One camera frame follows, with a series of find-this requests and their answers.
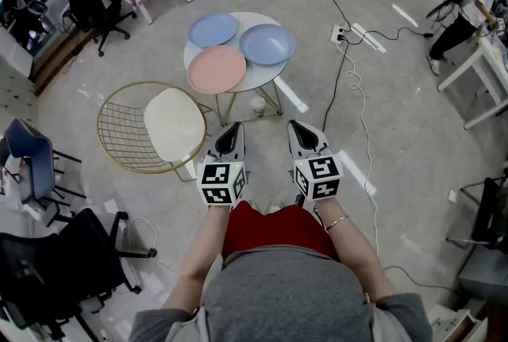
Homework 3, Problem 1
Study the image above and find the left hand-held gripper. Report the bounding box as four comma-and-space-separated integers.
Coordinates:
196, 121, 248, 207

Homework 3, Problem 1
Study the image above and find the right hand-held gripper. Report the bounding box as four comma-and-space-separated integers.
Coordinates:
287, 119, 344, 202

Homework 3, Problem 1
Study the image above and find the big pink plate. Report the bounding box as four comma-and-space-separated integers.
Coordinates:
187, 45, 248, 94

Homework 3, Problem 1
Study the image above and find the big blue plate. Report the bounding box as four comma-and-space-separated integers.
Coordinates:
239, 23, 297, 67
187, 13, 239, 48

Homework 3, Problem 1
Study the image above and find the person's right forearm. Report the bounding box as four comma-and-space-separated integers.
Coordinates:
313, 198, 394, 305

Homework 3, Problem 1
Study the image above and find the person's left forearm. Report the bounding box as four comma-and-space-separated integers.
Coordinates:
162, 202, 239, 312

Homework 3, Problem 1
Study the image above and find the paper cup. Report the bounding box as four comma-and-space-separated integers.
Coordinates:
251, 96, 267, 119

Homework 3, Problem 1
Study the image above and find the cream seat cushion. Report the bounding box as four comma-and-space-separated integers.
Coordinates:
143, 88, 206, 163

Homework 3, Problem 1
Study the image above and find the round white table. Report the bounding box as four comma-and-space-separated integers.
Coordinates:
183, 11, 293, 127

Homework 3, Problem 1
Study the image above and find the person's red skirt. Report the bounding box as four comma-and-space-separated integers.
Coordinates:
221, 200, 339, 260

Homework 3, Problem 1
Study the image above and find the white power strip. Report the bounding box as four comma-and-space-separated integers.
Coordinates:
330, 23, 347, 45

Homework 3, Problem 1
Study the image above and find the person's grey shirt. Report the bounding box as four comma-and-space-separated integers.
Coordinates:
129, 244, 433, 342

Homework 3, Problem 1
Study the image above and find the wooden cabinet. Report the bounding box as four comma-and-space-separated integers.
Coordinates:
31, 29, 97, 96

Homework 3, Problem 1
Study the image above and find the blue chair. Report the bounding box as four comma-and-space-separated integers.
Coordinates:
2, 117, 87, 215

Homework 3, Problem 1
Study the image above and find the black mesh office chair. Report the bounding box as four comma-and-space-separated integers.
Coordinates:
0, 207, 158, 342

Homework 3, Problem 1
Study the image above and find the grey cabinet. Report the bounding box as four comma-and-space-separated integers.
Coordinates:
458, 244, 508, 306

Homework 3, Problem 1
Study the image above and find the thin gold bracelet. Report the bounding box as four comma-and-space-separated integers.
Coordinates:
325, 214, 351, 232

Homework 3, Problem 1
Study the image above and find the gold wire chair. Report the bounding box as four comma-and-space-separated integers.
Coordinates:
96, 80, 214, 183

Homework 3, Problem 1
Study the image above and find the thin white cable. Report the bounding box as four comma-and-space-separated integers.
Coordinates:
125, 216, 180, 279

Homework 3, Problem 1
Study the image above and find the white frame table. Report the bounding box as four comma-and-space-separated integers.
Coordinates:
436, 34, 508, 131

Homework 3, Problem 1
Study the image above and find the black metal-frame chair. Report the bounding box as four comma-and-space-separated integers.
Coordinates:
445, 175, 508, 251

